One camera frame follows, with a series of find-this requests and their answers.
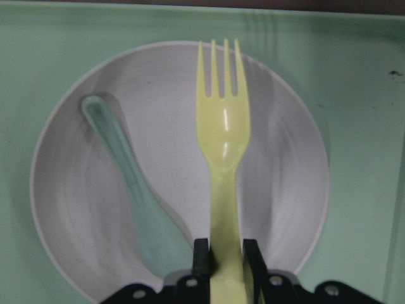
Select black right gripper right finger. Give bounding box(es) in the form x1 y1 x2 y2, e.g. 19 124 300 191
243 239 267 295

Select light green plastic tray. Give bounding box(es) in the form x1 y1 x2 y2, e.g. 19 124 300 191
1 1 404 303

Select yellow plastic fork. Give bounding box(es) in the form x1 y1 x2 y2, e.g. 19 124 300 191
196 41 251 303

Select beige round plate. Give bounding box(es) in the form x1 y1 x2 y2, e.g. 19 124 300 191
30 41 329 303

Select teal plastic spoon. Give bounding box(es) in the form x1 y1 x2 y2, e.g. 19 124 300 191
81 96 193 277

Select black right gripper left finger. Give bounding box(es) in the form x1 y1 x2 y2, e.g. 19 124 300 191
191 238 217 285

